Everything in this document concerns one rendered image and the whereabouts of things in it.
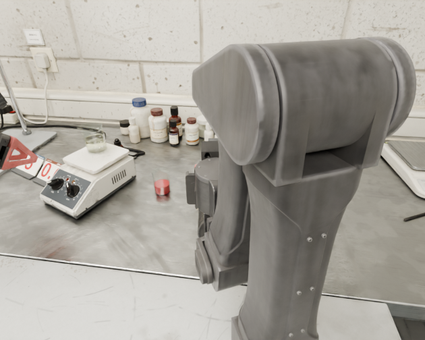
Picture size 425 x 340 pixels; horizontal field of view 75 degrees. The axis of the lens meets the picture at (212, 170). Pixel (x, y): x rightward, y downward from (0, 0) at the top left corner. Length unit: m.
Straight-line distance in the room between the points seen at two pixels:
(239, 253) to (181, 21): 0.83
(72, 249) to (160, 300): 0.22
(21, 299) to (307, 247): 0.50
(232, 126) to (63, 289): 0.48
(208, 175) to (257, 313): 0.17
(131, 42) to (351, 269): 0.93
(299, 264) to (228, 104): 0.12
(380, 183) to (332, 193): 0.70
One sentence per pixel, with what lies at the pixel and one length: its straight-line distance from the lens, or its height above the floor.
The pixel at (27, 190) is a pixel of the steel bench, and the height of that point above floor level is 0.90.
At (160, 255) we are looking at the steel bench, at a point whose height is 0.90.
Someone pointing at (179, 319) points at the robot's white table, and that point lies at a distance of 0.50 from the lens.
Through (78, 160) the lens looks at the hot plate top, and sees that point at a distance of 0.75.
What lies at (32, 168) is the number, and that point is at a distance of 0.93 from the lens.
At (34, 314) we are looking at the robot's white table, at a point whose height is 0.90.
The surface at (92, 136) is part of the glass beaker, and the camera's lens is 0.74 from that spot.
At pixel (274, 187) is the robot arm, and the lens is 0.16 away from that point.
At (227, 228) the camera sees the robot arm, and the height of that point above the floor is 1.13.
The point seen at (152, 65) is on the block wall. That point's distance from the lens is 1.07.
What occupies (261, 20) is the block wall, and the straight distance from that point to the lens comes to 0.99.
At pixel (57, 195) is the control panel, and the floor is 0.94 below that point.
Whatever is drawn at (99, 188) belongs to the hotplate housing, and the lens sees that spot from 0.71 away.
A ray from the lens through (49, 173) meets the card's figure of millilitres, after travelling 0.87.
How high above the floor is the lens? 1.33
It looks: 33 degrees down
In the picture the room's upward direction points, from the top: straight up
